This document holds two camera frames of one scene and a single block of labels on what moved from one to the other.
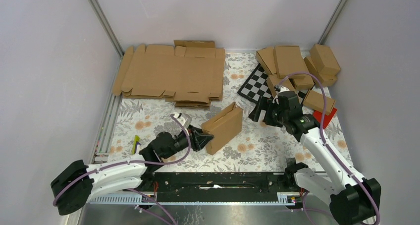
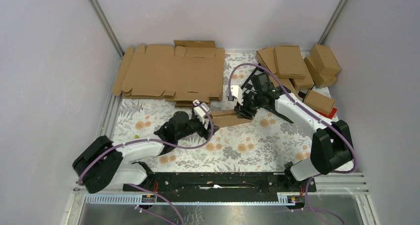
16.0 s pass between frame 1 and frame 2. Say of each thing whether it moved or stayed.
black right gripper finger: moved
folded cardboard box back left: stayed
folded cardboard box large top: stayed
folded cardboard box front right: stayed
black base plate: stayed
